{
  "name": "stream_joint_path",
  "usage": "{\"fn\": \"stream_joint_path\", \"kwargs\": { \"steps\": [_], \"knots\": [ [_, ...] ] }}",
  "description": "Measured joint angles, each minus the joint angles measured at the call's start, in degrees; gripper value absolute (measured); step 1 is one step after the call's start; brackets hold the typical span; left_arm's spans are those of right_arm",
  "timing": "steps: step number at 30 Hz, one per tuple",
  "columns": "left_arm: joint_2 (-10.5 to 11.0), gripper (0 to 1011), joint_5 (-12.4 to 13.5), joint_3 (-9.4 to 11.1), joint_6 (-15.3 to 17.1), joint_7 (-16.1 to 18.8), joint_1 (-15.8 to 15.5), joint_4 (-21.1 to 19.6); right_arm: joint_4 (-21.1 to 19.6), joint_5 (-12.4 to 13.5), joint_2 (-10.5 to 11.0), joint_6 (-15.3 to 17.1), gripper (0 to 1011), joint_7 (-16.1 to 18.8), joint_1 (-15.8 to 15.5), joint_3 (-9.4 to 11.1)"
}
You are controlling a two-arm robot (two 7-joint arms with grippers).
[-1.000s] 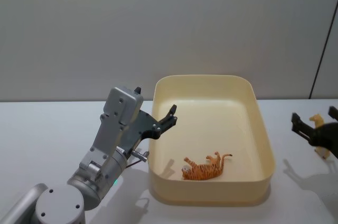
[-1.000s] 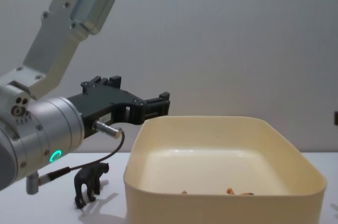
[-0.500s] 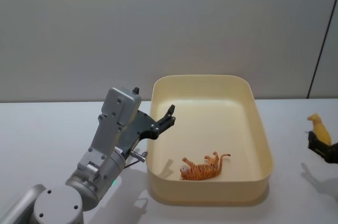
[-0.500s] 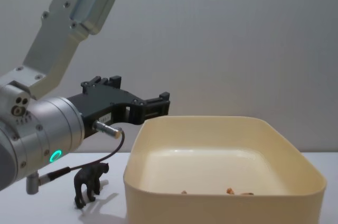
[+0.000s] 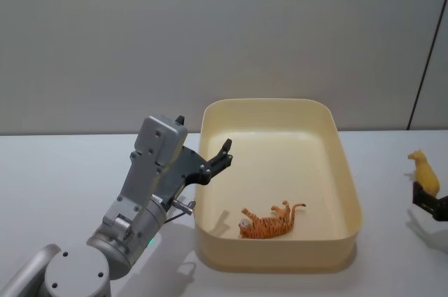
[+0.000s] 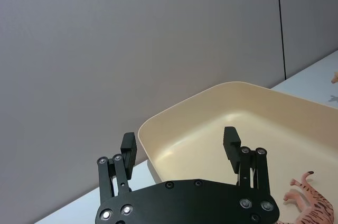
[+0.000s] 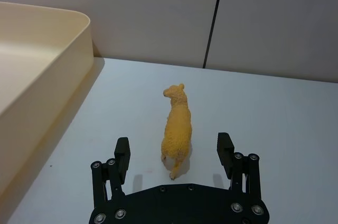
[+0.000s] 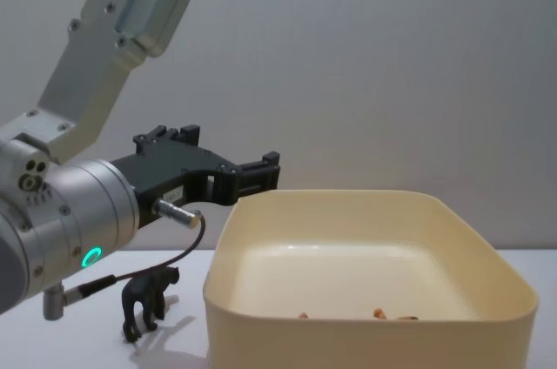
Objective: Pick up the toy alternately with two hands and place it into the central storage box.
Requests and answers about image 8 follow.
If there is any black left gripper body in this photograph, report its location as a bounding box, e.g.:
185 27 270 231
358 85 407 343
110 138 239 231

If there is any black panther figurine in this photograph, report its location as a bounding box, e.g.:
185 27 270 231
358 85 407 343
121 265 182 343

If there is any cream plastic tub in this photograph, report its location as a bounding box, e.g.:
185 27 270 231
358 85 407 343
202 187 541 369

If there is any thin dark gripper cable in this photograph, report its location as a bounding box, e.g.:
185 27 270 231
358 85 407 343
42 198 206 321

